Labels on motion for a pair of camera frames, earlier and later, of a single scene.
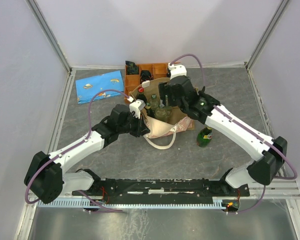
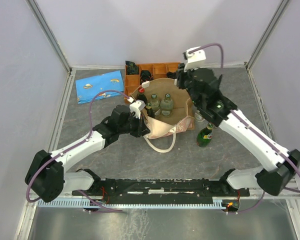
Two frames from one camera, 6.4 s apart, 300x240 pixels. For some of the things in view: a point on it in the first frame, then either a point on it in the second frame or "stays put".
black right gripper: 165,90 -> 182,74
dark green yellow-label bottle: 204,137 stays put
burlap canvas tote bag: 162,121 stays put
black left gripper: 141,129 stays put
